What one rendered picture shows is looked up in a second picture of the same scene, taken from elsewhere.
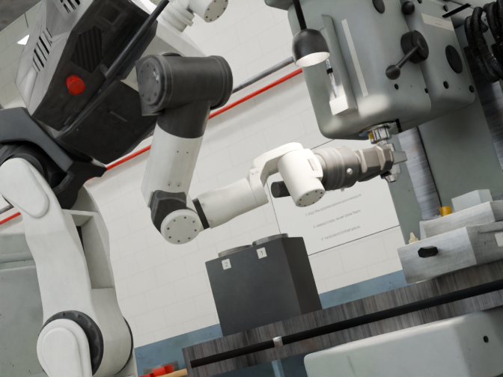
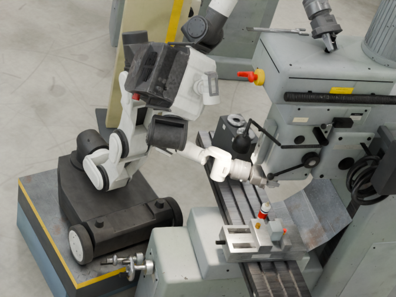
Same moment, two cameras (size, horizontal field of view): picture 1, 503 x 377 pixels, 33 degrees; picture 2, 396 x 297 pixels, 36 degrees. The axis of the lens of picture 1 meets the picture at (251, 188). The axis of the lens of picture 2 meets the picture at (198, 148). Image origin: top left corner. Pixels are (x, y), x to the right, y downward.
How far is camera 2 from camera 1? 2.18 m
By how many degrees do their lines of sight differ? 56
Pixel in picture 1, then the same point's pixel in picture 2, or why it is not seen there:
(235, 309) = (218, 142)
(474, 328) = (223, 267)
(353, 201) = not seen: outside the picture
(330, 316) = (220, 196)
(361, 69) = (270, 156)
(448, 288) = not seen: hidden behind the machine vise
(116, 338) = (137, 151)
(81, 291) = (129, 134)
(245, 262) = (228, 135)
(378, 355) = (198, 239)
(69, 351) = (115, 150)
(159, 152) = not seen: hidden behind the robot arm
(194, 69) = (164, 142)
